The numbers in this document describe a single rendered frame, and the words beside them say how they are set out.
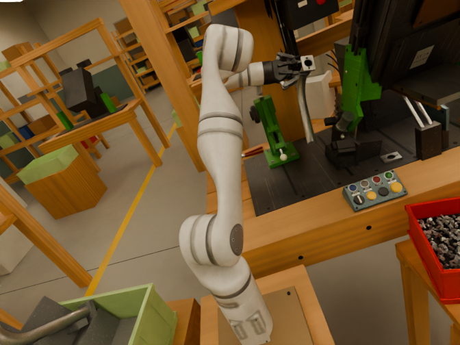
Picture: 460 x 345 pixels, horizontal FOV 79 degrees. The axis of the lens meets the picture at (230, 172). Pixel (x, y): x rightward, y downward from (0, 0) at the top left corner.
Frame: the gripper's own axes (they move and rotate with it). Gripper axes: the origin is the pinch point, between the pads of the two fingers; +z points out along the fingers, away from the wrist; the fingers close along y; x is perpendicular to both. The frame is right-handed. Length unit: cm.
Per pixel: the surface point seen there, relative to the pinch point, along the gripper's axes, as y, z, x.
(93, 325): -72, -74, 3
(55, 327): -69, -80, -5
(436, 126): -28.3, 32.6, -5.4
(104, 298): -65, -71, 4
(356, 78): -9.8, 13.0, -6.2
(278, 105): 2.6, -3.8, 30.9
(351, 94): -12.2, 13.0, -1.0
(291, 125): -5.0, 2.0, 38.2
